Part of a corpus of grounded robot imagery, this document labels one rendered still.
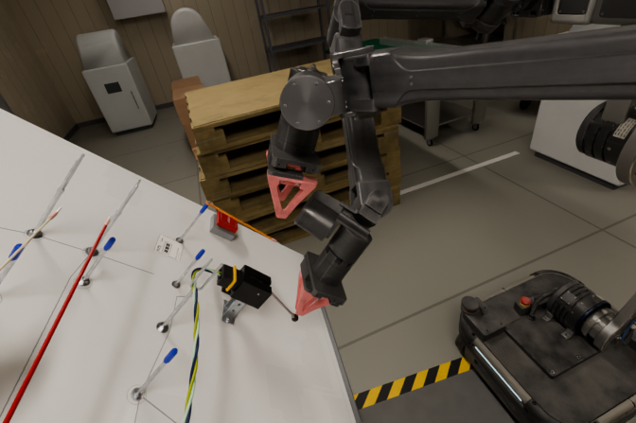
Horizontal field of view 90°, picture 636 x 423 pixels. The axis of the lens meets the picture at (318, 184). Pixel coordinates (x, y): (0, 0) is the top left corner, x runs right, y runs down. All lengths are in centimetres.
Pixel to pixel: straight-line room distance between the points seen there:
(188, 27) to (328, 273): 521
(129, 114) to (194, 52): 135
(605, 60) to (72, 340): 57
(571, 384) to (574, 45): 138
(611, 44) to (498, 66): 7
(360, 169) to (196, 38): 514
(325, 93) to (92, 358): 40
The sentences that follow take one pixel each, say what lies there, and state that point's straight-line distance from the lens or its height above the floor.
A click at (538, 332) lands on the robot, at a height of 26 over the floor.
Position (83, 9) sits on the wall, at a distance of 660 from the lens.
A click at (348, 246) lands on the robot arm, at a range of 53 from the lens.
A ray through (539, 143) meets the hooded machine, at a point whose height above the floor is 15.
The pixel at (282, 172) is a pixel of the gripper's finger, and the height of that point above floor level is 133.
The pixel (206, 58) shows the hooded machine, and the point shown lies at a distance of 558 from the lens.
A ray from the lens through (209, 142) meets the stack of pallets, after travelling 187.
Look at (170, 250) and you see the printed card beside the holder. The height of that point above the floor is 116.
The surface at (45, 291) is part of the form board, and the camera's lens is 53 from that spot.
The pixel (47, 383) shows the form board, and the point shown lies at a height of 123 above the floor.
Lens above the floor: 153
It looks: 32 degrees down
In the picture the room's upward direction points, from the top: 9 degrees counter-clockwise
